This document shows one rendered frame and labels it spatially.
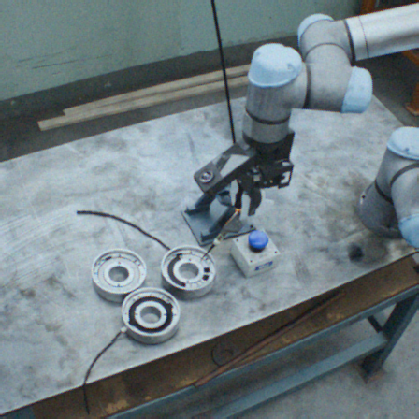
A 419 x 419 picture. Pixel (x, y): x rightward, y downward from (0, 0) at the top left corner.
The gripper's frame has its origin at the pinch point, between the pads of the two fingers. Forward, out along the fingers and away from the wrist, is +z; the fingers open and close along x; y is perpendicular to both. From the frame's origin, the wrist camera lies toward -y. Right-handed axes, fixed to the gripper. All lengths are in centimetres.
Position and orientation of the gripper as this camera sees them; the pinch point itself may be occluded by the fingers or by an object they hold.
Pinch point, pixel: (238, 215)
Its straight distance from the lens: 117.3
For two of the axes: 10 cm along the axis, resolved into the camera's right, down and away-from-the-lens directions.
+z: -0.8, 6.8, 7.3
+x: -4.1, -6.9, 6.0
